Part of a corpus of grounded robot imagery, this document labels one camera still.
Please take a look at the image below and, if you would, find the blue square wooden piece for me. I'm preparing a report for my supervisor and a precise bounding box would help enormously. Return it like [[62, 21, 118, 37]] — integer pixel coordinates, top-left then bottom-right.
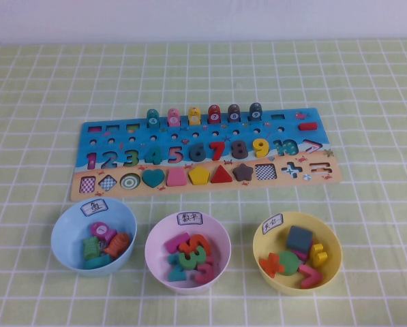
[[286, 225, 314, 253]]

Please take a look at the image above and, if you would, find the dark blue number six piece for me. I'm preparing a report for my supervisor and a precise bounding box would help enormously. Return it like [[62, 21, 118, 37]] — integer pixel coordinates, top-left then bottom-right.
[[188, 142, 207, 164]]

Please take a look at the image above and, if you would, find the yellow pentagon piece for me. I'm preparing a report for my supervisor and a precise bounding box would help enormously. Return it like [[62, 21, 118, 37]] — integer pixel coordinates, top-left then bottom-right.
[[187, 166, 211, 185]]

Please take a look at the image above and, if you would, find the red triangle piece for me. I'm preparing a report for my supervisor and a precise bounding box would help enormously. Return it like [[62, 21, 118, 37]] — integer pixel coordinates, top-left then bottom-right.
[[209, 163, 234, 184]]

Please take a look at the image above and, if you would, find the red number seven piece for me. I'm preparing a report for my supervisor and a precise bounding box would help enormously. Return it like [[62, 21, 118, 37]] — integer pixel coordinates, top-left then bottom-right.
[[207, 140, 228, 162]]

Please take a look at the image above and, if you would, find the wooden number puzzle board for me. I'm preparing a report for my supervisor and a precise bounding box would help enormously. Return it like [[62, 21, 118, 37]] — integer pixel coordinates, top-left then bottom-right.
[[68, 107, 343, 202]]

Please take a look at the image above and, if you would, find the pink number five piece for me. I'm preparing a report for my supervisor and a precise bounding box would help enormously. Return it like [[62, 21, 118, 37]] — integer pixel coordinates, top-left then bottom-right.
[[166, 145, 185, 165]]

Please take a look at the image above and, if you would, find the pink trapezoid piece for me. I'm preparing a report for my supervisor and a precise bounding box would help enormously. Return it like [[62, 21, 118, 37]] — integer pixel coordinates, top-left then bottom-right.
[[166, 168, 188, 187]]

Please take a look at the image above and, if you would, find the dark purple number eight piece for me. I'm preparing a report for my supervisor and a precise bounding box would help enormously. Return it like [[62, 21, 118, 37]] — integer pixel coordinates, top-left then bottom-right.
[[230, 140, 249, 161]]

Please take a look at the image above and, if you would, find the dark purple star piece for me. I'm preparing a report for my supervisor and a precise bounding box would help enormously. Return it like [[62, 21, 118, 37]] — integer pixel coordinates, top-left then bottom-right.
[[232, 162, 254, 183]]

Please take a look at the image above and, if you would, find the teal number four piece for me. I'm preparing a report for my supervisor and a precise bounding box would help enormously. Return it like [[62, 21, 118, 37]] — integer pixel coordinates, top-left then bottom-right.
[[144, 145, 164, 166]]

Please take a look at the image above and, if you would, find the teal heart piece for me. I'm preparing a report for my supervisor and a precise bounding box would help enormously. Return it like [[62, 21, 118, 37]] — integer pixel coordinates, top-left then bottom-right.
[[141, 168, 166, 189]]

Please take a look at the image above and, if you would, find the yellow number nine piece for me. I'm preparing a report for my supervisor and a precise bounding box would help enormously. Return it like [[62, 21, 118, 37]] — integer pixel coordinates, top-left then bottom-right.
[[252, 137, 271, 159]]

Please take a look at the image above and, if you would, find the orange number piece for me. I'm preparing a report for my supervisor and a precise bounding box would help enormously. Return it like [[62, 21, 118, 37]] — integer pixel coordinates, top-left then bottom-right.
[[179, 234, 212, 257]]

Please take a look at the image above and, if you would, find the magenta number one piece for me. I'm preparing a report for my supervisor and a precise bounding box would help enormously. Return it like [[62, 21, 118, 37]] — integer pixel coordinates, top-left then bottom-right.
[[164, 232, 191, 254]]

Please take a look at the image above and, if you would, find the pink plastic bowl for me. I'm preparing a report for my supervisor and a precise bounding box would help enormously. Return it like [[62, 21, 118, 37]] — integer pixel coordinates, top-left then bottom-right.
[[144, 211, 232, 291]]

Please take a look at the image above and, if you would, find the green number three piece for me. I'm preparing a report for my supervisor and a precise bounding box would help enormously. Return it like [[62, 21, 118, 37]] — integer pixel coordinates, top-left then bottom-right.
[[179, 243, 209, 271]]

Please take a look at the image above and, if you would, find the pink-red number piece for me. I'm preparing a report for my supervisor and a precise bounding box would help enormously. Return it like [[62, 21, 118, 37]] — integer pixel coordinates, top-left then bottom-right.
[[193, 256, 215, 285]]

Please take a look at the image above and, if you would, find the teal number two piece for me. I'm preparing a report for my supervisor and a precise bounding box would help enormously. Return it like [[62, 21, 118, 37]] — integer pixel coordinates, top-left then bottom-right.
[[166, 253, 191, 283]]

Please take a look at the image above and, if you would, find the orange cross sign piece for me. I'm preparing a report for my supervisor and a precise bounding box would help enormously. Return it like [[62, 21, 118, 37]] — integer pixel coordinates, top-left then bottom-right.
[[258, 251, 286, 279]]

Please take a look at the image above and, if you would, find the green circle piece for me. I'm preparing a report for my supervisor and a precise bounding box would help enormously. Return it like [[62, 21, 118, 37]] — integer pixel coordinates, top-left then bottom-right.
[[277, 250, 301, 277]]

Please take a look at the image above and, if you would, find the yellow equals sign piece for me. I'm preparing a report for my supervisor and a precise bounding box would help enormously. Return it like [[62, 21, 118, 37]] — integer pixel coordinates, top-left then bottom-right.
[[307, 242, 327, 268]]

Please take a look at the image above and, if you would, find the light blue plastic bowl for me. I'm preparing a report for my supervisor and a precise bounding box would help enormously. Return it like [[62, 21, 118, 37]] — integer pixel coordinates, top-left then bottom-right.
[[50, 196, 138, 278]]

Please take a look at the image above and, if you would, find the pink greater-than sign piece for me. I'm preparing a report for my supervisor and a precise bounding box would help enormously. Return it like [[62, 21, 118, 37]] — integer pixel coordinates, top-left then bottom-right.
[[298, 263, 325, 290]]

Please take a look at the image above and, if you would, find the yellow plastic bowl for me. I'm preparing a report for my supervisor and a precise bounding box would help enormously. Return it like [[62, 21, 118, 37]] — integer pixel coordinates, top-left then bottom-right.
[[252, 211, 343, 297]]

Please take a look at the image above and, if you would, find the yellow fish numbered six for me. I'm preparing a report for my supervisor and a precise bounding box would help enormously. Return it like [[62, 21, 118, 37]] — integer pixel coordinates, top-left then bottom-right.
[[187, 106, 203, 127]]

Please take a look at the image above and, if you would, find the red fish numbered seven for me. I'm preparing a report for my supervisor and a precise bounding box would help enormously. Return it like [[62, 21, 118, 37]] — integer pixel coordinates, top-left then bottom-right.
[[207, 104, 223, 125]]

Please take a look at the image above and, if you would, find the pink fish numbered five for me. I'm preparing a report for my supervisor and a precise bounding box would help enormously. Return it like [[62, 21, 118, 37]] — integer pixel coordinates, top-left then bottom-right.
[[166, 107, 182, 128]]

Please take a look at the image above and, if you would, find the dark purple fish numbered eight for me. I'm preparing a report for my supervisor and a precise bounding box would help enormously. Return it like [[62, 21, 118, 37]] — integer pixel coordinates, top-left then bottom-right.
[[226, 103, 243, 124]]

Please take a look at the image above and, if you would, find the teal fish numbered four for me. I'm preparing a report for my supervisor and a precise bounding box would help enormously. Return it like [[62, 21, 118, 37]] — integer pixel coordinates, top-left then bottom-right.
[[146, 108, 162, 129]]

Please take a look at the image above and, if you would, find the dark grey fish numbered nine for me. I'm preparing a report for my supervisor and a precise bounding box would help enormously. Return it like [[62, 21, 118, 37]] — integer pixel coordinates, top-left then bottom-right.
[[247, 102, 264, 123]]

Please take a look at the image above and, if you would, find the green checked tablecloth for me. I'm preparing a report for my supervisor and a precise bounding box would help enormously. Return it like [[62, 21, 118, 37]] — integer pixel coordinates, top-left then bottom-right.
[[0, 38, 407, 327]]

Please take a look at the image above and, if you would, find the orange wooden fish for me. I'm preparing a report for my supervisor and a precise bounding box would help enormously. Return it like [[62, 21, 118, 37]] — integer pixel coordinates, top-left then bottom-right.
[[103, 232, 131, 258]]

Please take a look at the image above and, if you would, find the pink fish numbered one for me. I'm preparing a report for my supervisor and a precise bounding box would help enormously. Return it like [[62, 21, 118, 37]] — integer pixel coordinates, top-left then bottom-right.
[[89, 221, 119, 245]]

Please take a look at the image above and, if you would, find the green wooden fish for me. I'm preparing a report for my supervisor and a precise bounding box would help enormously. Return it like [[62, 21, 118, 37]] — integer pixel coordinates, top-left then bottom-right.
[[82, 235, 100, 263]]

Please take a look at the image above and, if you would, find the teal wooden fish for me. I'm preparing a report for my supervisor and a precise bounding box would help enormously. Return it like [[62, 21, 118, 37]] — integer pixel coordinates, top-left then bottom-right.
[[83, 254, 114, 270]]

